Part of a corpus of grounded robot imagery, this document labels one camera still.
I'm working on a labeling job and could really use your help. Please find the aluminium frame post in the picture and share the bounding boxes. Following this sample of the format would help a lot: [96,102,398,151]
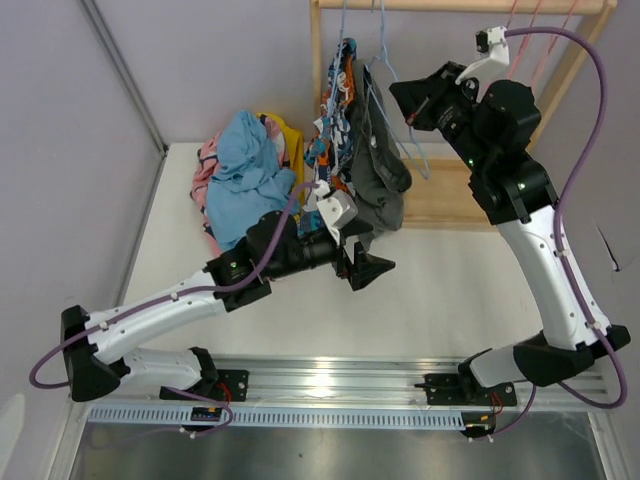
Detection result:
[77,0,168,155]

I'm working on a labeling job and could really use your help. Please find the white slotted cable duct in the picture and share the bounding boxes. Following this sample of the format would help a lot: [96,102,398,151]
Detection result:
[89,404,466,431]

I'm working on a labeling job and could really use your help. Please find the yellow shorts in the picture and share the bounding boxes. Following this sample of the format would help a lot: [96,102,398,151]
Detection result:
[255,112,305,186]

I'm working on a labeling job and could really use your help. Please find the wooden clothes rack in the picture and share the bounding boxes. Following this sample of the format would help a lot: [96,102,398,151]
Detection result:
[309,1,618,231]

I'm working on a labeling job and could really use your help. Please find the light blue shorts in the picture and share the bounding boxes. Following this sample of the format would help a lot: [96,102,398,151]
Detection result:
[204,110,297,252]

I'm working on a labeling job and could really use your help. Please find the blue hanger of grey shorts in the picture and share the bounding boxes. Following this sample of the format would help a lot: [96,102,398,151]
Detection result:
[367,0,432,180]

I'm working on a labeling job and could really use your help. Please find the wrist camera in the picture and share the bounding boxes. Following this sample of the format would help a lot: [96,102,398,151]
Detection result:
[455,26,510,85]
[311,180,358,246]

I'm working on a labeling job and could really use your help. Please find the aluminium mounting rail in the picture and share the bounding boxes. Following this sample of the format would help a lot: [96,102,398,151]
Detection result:
[67,352,609,414]

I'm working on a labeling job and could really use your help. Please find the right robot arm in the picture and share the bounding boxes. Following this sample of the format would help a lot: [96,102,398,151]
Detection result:
[389,62,631,404]

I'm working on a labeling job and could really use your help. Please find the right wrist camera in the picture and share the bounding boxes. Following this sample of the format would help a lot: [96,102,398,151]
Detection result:
[455,26,510,85]

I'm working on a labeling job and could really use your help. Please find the multicolour patterned shorts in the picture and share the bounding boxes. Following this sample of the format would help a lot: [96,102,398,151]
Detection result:
[297,37,362,236]

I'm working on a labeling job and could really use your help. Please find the pink shark print shorts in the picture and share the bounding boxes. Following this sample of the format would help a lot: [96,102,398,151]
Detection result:
[189,113,291,250]

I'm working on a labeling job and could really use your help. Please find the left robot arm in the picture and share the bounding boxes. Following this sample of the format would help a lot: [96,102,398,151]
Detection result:
[61,211,395,402]

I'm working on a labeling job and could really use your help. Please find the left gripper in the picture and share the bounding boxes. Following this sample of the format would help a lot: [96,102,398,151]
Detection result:
[267,216,393,289]

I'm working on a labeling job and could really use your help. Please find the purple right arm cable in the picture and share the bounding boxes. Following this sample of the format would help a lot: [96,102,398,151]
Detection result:
[469,27,629,444]

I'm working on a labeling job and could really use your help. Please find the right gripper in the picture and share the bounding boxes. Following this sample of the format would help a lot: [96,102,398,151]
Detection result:
[391,62,492,174]

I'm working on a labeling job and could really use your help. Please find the pink hanger of blue shorts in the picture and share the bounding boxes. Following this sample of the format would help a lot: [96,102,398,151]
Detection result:
[504,0,524,79]

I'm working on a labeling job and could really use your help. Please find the grey shorts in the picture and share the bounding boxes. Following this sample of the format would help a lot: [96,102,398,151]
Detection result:
[345,60,412,249]

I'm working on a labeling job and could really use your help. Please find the pink hanger of shark shorts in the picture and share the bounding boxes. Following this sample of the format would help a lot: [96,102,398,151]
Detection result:
[517,1,544,56]

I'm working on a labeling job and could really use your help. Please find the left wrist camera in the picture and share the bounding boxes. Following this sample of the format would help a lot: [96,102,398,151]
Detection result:
[311,180,358,246]

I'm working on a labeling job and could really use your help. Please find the pink hanger of yellow shorts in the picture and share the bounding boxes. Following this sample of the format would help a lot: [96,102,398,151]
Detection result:
[531,0,581,89]

